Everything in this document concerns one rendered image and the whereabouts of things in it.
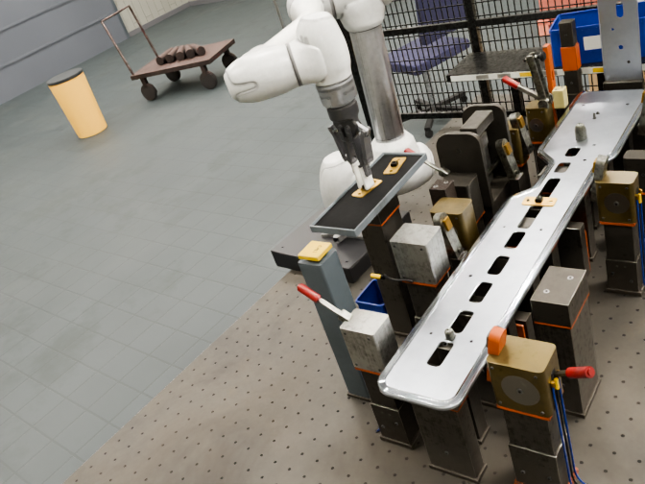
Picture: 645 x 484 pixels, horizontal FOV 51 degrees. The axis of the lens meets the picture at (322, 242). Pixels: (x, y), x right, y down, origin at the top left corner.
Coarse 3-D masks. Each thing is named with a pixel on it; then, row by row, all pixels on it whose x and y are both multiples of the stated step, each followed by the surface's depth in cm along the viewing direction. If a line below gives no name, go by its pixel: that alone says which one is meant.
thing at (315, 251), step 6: (306, 246) 160; (312, 246) 159; (318, 246) 158; (324, 246) 157; (330, 246) 157; (300, 252) 158; (306, 252) 157; (312, 252) 157; (318, 252) 156; (324, 252) 156; (300, 258) 158; (306, 258) 156; (312, 258) 155; (318, 258) 154
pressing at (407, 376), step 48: (576, 96) 218; (624, 96) 209; (576, 144) 193; (624, 144) 188; (528, 192) 180; (576, 192) 173; (480, 240) 168; (528, 240) 162; (528, 288) 149; (432, 336) 144; (480, 336) 140; (384, 384) 137; (432, 384) 133
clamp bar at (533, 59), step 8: (528, 56) 202; (536, 56) 202; (544, 56) 201; (528, 64) 203; (536, 64) 202; (536, 72) 203; (536, 80) 205; (544, 80) 206; (536, 88) 206; (544, 88) 208; (544, 96) 206
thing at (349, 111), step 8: (352, 104) 160; (328, 112) 162; (336, 112) 160; (344, 112) 160; (352, 112) 161; (336, 120) 161; (344, 120) 161; (352, 120) 162; (336, 128) 168; (344, 128) 165; (352, 128) 163
